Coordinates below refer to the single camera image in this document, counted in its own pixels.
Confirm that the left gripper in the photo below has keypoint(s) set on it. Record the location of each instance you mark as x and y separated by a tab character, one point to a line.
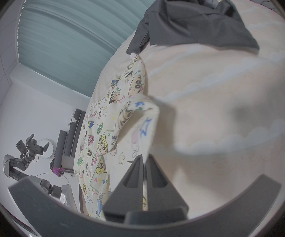
32	150

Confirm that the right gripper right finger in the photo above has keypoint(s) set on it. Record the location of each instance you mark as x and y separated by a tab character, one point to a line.
164	196

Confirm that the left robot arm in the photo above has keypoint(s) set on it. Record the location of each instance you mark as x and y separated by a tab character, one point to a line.
11	164

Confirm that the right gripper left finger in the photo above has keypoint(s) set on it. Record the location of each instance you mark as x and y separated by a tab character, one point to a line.
117	201

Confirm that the bed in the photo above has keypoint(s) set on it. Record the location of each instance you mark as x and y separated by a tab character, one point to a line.
219	107

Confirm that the purple plastic bag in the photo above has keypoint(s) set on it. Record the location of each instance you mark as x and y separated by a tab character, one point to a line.
57	171

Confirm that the white printed pyjama top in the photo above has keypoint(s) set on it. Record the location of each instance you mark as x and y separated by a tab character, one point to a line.
103	137

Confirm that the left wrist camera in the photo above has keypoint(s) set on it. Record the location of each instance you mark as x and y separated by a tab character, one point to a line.
20	145

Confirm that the blue-green curtain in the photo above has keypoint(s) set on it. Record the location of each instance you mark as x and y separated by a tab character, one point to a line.
95	4
58	58

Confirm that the black garment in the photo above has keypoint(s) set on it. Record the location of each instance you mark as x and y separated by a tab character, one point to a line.
182	26

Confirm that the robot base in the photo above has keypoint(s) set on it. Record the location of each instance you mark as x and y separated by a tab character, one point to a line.
67	194

